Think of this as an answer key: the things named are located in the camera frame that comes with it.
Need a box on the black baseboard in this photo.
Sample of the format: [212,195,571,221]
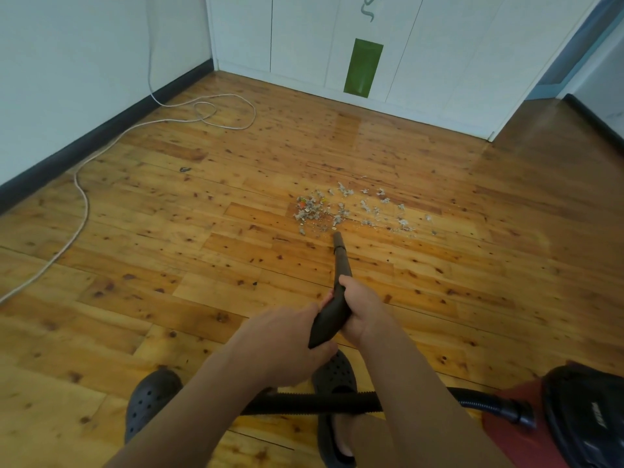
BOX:
[0,58,215,216]
[562,93,624,154]

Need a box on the person's right hand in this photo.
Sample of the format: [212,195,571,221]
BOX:
[339,275,397,349]

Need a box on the red and black vacuum cleaner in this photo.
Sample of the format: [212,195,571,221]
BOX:
[482,362,624,468]

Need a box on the pile of grey paper scraps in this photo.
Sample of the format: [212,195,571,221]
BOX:
[292,175,439,238]

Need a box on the person's right forearm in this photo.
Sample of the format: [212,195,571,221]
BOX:
[358,322,514,468]

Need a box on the black vacuum nozzle wand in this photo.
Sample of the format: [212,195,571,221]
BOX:
[307,231,355,350]

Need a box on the black ribbed vacuum hose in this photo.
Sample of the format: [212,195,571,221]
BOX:
[239,387,537,429]

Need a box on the green rectangular cabinet panel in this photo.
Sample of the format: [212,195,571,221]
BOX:
[343,38,384,97]

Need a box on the white cabinet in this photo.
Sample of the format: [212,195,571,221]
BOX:
[204,0,606,142]

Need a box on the black perforated clog shoe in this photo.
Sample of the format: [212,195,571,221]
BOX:
[124,367,184,444]
[311,349,360,468]

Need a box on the blue door frame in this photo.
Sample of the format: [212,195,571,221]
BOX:
[524,0,624,101]

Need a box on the white power cable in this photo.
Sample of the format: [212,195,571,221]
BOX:
[0,0,257,306]

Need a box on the person's left hand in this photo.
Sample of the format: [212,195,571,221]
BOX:
[228,295,340,392]

